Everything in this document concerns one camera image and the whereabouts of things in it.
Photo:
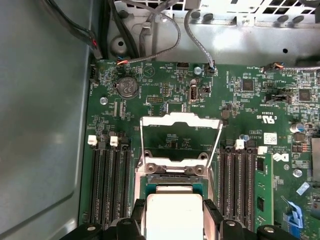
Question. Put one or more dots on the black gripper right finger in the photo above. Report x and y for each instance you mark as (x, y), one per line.
(212, 222)

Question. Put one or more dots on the metal socket cover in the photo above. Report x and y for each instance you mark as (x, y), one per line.
(155, 120)

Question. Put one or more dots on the silver CPU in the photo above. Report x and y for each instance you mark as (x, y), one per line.
(175, 215)

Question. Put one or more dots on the internal USB port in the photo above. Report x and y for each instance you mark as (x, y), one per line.
(195, 94)

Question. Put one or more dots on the green RAM stick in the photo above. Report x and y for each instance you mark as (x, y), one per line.
(262, 190)

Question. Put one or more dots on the blue expansion slot latch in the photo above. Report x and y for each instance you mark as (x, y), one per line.
(297, 215)

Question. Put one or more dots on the RAM slot black clips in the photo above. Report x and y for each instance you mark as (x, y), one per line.
(126, 180)
(224, 180)
(105, 180)
(248, 180)

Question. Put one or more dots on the black PC case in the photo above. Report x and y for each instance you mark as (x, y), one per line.
(37, 100)

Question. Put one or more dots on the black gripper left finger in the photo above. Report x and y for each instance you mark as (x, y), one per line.
(140, 220)

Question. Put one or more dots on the metal drive cage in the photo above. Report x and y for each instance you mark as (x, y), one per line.
(225, 5)

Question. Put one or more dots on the green motherboard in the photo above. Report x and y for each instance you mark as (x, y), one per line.
(155, 82)

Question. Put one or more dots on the silver coin battery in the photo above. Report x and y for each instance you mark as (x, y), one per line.
(128, 86)

